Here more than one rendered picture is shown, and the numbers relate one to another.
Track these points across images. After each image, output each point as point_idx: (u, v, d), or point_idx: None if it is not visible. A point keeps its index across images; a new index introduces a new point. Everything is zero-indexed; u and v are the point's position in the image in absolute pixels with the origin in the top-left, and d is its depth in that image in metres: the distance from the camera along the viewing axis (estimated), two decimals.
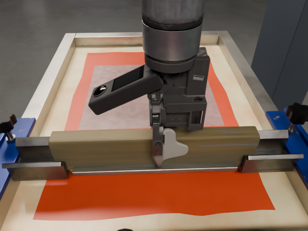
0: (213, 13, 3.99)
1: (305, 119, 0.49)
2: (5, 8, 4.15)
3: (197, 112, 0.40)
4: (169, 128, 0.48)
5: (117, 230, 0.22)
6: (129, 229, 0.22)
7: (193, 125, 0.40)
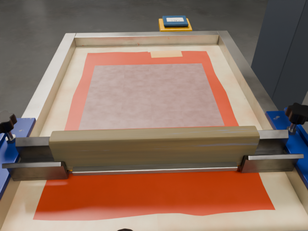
0: (213, 13, 3.99)
1: (305, 119, 0.49)
2: (5, 8, 4.15)
3: None
4: None
5: (117, 230, 0.22)
6: (129, 229, 0.22)
7: None
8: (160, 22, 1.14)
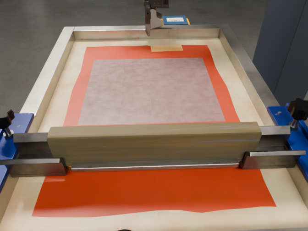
0: (213, 13, 3.99)
1: (307, 115, 0.48)
2: (5, 8, 4.15)
3: None
4: None
5: None
6: (128, 230, 0.21)
7: (163, 5, 0.85)
8: None
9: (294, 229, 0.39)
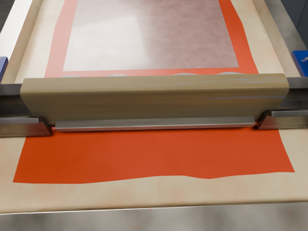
0: None
1: None
2: (5, 8, 4.15)
3: None
4: None
5: None
6: None
7: None
8: None
9: None
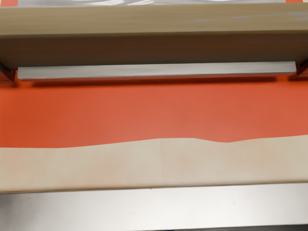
0: None
1: None
2: None
3: None
4: None
5: None
6: None
7: None
8: None
9: None
